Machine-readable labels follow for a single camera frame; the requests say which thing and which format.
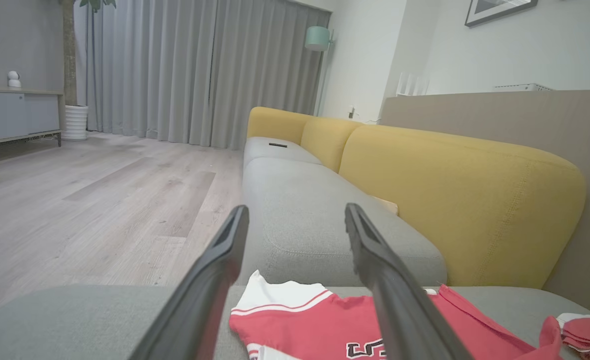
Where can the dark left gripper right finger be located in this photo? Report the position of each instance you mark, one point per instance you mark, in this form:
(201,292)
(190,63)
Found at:
(400,310)

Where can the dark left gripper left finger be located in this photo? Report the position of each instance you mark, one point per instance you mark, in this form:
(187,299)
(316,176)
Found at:
(200,300)

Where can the red basketball jersey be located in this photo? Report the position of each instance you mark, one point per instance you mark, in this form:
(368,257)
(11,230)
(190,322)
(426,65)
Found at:
(315,325)

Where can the beige pillow corner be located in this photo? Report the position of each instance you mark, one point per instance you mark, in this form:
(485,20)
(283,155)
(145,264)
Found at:
(387,204)

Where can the large grey sofa ottoman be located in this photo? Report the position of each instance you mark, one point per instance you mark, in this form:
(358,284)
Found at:
(75,325)

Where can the long grey sofa seat cushion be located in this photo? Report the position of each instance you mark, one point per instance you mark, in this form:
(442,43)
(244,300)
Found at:
(305,225)

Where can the wide yellow sofa back cushion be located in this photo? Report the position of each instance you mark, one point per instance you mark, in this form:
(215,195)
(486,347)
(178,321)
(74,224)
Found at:
(465,200)

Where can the short grey sofa seat cushion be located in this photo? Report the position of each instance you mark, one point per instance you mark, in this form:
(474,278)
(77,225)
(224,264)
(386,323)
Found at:
(275,154)

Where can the black remote control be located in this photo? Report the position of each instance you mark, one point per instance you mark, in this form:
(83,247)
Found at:
(278,145)

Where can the narrow yellow sofa back cushion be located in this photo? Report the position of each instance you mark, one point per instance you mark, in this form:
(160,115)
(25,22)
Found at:
(327,142)

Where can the yellow sofa end cushion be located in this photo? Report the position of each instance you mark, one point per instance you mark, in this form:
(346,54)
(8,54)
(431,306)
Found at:
(275,122)

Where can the white ribbed plant pot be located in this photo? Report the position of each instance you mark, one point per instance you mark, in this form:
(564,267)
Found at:
(75,122)

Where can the white router with antennas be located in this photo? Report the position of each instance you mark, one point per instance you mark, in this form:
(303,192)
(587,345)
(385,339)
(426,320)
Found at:
(412,86)

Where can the grey pleated curtain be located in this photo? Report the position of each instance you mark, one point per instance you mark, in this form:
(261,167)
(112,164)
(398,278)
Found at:
(200,70)

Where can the taupe partition panel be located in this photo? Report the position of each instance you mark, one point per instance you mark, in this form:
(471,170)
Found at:
(550,122)

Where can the flat white vented device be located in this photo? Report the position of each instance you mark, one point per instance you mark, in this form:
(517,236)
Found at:
(522,87)

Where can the grey low cabinet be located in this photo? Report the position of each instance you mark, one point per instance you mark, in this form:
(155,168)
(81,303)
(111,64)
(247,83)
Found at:
(10,115)

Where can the potted tree brown trunk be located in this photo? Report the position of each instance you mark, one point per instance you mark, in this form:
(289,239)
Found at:
(69,50)

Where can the teal floor lamp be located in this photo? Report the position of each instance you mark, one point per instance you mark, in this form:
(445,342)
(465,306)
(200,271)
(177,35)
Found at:
(317,39)

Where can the small dark wall plug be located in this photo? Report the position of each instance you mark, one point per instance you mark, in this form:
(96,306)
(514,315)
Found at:
(351,111)

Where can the small white round camera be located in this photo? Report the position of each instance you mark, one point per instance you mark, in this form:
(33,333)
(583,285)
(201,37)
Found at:
(14,80)

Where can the black framed wall picture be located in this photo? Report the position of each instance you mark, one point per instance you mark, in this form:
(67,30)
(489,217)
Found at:
(495,9)

